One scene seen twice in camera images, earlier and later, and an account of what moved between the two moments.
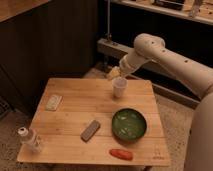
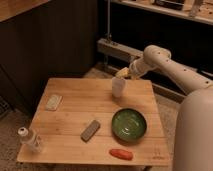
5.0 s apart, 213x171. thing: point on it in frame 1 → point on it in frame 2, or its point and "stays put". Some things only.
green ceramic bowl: (128, 126) stays put
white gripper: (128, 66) → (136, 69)
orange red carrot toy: (122, 154) stays put
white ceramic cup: (119, 85) stays put
